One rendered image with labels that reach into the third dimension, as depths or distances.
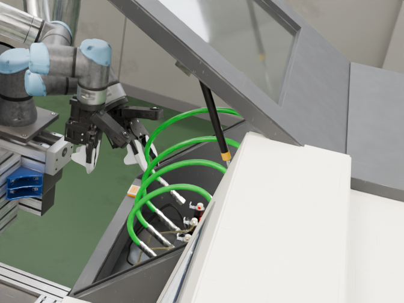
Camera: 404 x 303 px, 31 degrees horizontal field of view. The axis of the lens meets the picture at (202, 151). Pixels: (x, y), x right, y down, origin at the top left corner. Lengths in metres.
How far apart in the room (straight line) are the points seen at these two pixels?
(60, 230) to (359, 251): 2.54
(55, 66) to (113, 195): 2.34
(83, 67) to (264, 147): 0.53
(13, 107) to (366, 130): 1.20
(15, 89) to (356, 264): 1.42
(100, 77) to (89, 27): 3.39
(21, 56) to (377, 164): 1.27
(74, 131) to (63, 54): 0.21
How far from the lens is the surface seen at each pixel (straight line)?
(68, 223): 3.80
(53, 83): 2.07
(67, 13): 2.32
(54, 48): 1.78
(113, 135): 1.83
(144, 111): 1.97
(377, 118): 1.85
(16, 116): 2.46
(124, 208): 2.26
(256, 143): 1.47
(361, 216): 1.48
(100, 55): 1.75
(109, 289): 1.83
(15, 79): 2.41
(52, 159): 2.44
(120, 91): 2.01
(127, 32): 5.04
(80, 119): 1.86
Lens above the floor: 2.22
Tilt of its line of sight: 29 degrees down
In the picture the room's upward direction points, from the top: 11 degrees clockwise
